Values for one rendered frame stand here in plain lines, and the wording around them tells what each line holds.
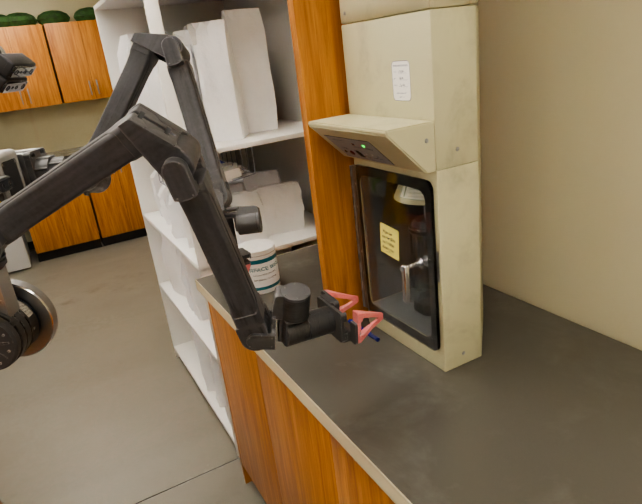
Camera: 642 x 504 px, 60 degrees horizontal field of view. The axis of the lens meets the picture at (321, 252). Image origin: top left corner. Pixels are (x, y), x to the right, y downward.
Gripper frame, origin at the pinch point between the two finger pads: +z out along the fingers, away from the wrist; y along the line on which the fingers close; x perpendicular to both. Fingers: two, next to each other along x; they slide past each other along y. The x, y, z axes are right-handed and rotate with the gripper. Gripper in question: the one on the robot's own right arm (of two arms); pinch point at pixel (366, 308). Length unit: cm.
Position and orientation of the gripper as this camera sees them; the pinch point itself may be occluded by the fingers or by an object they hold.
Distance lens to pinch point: 118.9
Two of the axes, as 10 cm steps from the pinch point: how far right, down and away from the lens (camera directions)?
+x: 0.5, 9.3, 3.5
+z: 8.8, -2.1, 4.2
